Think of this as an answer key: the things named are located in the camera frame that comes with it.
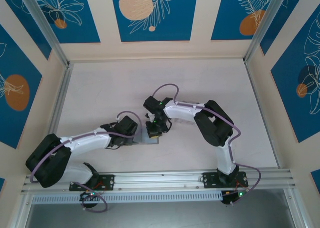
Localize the silver grey card holder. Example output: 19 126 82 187
132 130 161 145

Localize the circuit board with LED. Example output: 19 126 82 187
221 190 251 205
79 191 99 202

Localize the blue panel with peach circle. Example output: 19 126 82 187
110 0 199 42

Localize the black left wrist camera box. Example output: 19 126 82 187
116 115 139 134

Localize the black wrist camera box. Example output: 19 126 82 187
142 96 161 119
116 115 139 134

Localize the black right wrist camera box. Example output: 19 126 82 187
142 96 161 119

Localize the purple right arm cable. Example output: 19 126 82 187
152 84 262 207

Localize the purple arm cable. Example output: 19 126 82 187
29 110 144 213
152 84 262 207

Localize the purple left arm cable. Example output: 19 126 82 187
29 110 144 213

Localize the long aluminium frame rail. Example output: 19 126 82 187
21 168 298 196

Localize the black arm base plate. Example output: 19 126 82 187
202 171 250 189
69 174 116 191

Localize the grey slotted cable duct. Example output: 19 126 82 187
31 190 225 204

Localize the aluminium side rail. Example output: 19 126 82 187
47 63 74 139

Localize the blue floral wall panel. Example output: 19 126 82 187
32 0 102 44
0 24 44 150
271 12 320 144
211 0 279 41
259 0 320 56
0 0 53 61

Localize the aluminium frame post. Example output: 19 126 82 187
18 0 70 68
243 0 308 64

